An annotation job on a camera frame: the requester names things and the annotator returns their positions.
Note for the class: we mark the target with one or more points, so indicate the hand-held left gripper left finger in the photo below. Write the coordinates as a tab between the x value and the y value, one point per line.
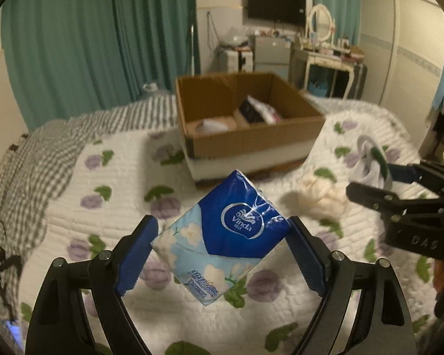
137	255

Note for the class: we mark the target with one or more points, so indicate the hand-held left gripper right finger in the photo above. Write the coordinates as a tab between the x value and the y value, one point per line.
306	255

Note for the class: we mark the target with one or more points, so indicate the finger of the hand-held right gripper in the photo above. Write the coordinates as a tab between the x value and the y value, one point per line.
425	175
377	198

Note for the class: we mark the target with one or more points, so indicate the white and green sock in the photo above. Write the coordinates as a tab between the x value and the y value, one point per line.
370	162

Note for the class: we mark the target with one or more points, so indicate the blue floral tissue pack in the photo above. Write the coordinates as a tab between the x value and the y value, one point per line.
222	236

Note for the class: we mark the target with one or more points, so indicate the cardboard box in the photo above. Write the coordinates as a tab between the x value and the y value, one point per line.
251	137

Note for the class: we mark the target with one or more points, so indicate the white soft item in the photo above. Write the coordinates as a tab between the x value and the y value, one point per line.
211	125

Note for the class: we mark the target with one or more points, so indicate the cream fluffy cloth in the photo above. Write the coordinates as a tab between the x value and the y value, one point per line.
323	196

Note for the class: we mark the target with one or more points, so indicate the white floral quilt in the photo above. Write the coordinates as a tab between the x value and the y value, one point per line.
107	207

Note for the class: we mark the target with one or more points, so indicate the white wardrobe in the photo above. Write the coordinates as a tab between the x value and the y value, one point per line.
410	44

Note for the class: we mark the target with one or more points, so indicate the white and pink packet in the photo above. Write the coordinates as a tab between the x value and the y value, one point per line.
270	111

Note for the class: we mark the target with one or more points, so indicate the grey checkered blanket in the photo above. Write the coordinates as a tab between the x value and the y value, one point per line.
33	162

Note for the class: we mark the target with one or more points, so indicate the white dressing table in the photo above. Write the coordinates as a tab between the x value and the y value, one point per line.
325	64

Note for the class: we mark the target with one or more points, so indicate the black packet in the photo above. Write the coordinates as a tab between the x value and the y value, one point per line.
251	112

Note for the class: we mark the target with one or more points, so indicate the small silver fridge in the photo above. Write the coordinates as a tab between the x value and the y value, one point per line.
272	53

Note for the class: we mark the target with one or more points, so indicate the white oval vanity mirror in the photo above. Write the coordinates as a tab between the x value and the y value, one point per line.
320	20

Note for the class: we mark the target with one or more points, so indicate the white appliance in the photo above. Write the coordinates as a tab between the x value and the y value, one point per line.
236	60

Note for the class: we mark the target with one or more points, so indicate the clear plastic bag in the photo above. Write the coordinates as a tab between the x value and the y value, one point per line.
236	36

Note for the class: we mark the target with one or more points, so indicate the wide green curtain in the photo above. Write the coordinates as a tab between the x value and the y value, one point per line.
81	37

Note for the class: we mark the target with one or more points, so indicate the black wall television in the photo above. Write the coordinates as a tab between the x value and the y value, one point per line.
275	5

